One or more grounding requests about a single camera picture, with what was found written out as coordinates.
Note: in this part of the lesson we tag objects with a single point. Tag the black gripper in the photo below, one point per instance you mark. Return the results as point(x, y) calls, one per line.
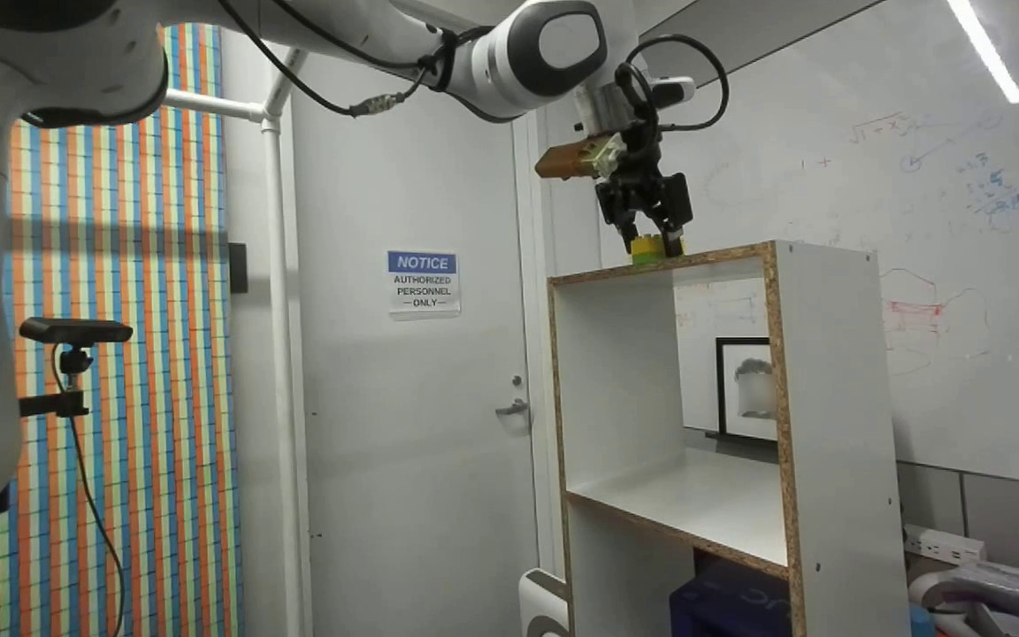
point(643, 170)

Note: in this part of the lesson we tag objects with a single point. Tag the yellow and green object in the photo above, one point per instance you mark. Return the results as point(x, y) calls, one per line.
point(644, 249)

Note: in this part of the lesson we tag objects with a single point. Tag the blue white notice sign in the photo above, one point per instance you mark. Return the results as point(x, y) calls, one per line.
point(422, 280)

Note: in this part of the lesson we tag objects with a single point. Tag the white pipe frame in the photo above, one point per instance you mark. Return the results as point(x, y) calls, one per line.
point(283, 357)

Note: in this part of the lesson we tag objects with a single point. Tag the dark blue storage box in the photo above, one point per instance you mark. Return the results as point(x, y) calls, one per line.
point(727, 604)

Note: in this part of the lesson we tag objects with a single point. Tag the multicoloured striped curtain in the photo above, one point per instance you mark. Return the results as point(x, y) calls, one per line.
point(132, 391)

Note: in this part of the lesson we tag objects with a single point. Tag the white door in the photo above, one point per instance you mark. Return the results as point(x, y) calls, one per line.
point(415, 472)

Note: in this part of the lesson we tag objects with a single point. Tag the white curved pipe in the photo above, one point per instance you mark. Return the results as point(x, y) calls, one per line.
point(993, 584)

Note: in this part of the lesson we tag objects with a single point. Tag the white power strip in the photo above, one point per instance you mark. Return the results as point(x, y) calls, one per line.
point(946, 547)

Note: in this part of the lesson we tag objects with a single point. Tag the framed portrait picture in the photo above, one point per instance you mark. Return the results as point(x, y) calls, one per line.
point(748, 391)

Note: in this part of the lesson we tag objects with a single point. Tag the white shelf with particleboard edges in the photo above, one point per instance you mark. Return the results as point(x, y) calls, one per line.
point(839, 448)

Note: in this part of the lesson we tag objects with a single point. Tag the black camera on stand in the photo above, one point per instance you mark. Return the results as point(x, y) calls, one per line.
point(72, 330)

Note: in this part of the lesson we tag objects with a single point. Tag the black wall box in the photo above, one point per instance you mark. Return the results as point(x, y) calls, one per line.
point(238, 267)

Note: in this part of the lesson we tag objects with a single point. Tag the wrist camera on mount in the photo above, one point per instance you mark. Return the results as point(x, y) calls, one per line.
point(580, 157)

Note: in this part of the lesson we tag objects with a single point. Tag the whiteboard with writing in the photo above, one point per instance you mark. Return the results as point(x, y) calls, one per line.
point(946, 260)

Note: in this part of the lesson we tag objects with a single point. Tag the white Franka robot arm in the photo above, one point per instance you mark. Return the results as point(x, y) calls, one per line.
point(52, 74)

